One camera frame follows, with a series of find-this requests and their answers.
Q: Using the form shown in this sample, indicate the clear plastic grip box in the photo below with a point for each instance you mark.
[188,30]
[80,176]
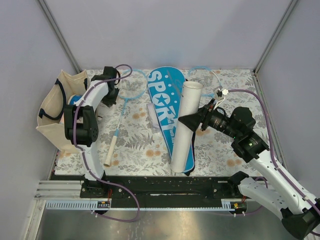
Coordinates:
[152,117]

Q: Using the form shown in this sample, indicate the blue can in bag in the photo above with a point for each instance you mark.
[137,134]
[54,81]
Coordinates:
[73,99]

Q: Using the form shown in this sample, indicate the white slotted cable duct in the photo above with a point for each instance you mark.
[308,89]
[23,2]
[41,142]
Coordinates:
[95,205]

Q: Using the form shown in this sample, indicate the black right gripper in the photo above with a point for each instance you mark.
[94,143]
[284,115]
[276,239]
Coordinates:
[192,121]

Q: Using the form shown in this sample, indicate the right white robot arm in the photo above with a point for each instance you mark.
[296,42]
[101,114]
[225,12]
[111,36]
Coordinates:
[296,207]

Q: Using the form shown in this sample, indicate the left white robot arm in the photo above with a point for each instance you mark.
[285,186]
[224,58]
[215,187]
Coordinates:
[81,128]

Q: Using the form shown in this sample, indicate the blue racket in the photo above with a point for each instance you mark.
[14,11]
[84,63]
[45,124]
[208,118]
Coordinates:
[131,88]
[205,76]

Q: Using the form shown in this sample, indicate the blue racket left side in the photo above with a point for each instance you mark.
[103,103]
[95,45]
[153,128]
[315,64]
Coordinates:
[131,88]

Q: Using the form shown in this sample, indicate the blue badminton racket cover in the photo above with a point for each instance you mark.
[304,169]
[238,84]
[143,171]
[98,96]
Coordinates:
[165,86]

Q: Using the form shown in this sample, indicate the blue racket right side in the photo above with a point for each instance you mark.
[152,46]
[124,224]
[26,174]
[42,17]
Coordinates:
[205,76]

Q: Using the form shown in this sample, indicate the white shuttlecock tube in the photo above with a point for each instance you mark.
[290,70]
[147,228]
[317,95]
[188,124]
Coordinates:
[182,159]

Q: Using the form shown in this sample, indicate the cream canvas tote bag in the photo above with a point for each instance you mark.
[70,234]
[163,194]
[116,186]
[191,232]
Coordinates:
[50,119]

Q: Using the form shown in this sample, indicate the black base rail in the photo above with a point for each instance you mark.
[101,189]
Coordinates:
[169,191]

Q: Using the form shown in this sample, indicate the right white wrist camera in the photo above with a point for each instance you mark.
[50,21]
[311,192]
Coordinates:
[220,95]

